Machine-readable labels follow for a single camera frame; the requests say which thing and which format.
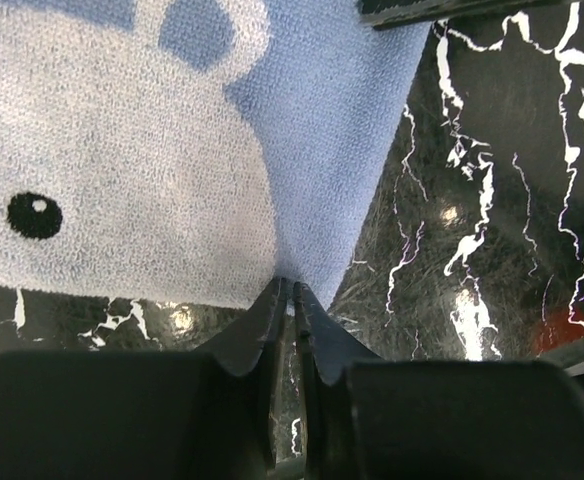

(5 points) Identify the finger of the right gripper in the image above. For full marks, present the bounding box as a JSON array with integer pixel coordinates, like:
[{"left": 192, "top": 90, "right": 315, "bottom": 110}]
[{"left": 359, "top": 0, "right": 561, "bottom": 29}]

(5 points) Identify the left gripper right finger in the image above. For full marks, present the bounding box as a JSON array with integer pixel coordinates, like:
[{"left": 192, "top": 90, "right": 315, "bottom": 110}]
[{"left": 294, "top": 283, "right": 584, "bottom": 479}]

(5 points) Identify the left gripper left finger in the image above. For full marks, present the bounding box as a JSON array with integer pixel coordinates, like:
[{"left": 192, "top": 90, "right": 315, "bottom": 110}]
[{"left": 0, "top": 278, "right": 288, "bottom": 479}]

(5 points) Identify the light blue towel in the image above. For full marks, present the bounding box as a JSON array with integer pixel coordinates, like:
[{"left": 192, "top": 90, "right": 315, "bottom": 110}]
[{"left": 0, "top": 1, "right": 430, "bottom": 308}]

